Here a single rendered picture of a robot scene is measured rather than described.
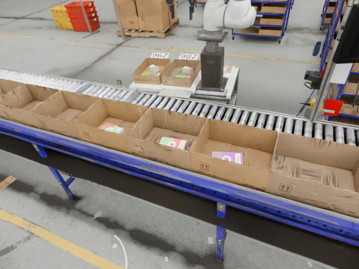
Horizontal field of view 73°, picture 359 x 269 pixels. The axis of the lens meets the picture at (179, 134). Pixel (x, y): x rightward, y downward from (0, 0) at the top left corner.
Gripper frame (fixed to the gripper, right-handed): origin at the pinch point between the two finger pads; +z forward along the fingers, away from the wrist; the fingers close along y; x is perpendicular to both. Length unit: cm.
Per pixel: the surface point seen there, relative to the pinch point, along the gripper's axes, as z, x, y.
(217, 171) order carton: 58, 53, -38
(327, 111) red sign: 67, -35, -95
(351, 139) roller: 74, -18, -111
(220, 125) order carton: 51, 24, -32
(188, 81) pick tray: 72, -53, 18
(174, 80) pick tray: 72, -52, 31
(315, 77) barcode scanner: 42, -34, -80
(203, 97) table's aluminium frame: 82, -48, 1
